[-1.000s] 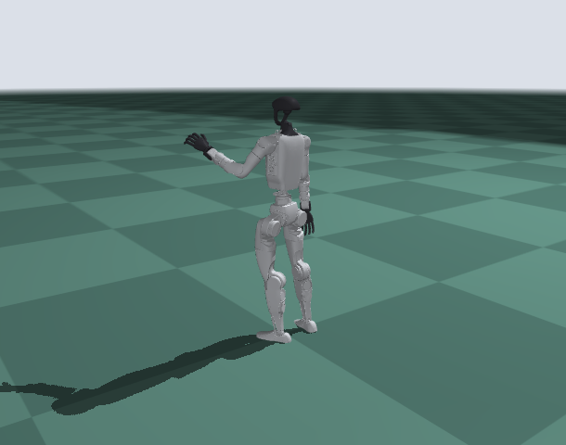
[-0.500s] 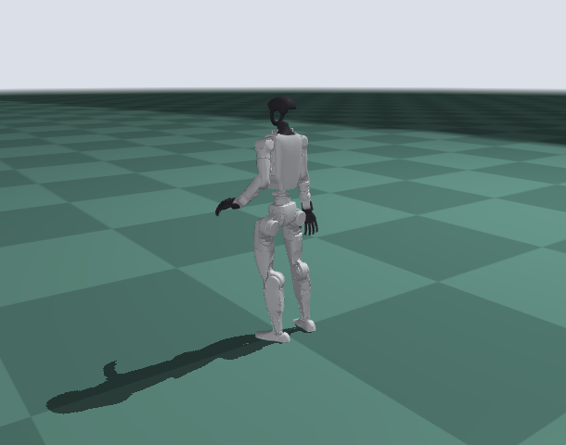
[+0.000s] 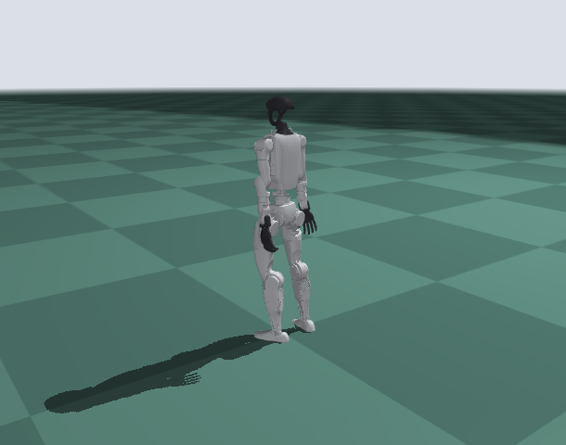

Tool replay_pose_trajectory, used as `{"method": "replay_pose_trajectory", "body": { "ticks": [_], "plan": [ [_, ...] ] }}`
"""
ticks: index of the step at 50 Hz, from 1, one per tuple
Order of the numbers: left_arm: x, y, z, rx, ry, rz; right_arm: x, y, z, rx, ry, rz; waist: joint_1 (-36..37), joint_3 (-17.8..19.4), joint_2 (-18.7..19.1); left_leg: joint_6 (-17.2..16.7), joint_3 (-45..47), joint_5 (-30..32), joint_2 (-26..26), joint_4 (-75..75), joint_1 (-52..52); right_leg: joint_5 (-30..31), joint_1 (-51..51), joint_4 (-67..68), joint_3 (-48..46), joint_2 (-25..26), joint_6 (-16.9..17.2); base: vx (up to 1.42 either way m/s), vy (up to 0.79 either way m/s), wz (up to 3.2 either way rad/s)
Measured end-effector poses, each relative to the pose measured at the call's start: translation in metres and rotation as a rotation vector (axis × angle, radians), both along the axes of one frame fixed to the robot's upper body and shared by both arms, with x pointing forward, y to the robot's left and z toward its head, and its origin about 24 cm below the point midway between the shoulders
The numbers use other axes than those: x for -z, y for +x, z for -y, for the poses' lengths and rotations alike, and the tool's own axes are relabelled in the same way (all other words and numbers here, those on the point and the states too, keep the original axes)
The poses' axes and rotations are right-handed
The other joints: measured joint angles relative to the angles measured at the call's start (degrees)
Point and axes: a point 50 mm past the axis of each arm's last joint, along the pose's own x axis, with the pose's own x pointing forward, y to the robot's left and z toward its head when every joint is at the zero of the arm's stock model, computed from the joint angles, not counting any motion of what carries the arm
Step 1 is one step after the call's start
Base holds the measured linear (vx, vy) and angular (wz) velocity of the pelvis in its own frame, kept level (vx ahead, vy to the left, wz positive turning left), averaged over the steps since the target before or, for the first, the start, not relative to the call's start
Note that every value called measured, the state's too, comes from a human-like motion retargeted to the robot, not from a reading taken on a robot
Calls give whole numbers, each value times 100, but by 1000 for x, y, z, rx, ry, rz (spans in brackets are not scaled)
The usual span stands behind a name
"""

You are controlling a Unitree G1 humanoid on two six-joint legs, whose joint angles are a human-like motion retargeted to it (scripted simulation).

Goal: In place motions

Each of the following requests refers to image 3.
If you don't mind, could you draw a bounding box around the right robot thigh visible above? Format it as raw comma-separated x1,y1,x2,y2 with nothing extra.
281,209,306,280

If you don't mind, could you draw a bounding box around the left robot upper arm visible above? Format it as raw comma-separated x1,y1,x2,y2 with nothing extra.
254,136,274,189

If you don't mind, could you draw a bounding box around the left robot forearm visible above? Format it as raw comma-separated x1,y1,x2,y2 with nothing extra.
254,177,271,224

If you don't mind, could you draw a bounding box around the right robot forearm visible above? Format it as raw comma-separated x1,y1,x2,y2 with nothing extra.
296,174,308,210

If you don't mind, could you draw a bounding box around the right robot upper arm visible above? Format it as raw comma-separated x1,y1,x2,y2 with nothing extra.
298,134,306,180

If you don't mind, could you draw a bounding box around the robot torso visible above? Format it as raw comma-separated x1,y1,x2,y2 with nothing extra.
264,128,301,226

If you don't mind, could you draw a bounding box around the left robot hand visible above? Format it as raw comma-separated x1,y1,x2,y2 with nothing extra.
259,215,279,252

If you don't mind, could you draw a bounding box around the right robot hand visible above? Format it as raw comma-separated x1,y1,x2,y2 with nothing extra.
299,200,317,235

